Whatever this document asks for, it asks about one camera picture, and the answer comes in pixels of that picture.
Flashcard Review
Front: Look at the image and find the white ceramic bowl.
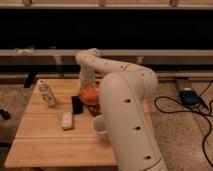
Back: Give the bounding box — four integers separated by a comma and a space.
92, 115, 108, 139

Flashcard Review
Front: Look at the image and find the wooden table board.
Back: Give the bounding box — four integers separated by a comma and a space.
5, 79, 116, 168

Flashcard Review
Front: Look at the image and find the blue power adapter box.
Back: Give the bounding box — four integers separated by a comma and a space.
179, 90, 199, 106

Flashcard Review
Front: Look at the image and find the dark red small object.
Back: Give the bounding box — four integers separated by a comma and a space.
88, 105, 101, 116

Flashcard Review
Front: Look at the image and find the black floor cable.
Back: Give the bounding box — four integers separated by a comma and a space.
153, 79, 213, 169

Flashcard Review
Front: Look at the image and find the black object on floor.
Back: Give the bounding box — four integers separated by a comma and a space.
0, 109, 11, 120

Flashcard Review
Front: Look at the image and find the orange round object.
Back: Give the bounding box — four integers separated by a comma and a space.
79, 86, 99, 105

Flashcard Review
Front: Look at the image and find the black rectangular block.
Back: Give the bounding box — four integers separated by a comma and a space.
71, 96, 83, 114

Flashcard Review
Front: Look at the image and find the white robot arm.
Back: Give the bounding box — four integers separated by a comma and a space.
75, 48, 168, 171

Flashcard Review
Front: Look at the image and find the long horizontal wall rail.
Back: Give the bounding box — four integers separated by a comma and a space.
0, 49, 213, 65

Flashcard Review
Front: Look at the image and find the white sponge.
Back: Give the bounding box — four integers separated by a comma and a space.
62, 112, 73, 130

